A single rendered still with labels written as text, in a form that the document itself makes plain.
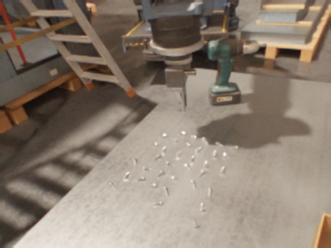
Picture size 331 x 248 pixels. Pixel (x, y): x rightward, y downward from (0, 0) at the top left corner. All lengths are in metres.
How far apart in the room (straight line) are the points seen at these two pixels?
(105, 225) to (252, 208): 0.34
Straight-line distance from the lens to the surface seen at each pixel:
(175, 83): 0.68
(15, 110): 2.58
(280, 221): 0.65
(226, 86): 0.97
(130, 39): 2.40
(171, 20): 0.61
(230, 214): 0.64
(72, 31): 2.95
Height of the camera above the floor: 1.16
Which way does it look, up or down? 35 degrees down
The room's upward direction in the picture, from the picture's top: 7 degrees counter-clockwise
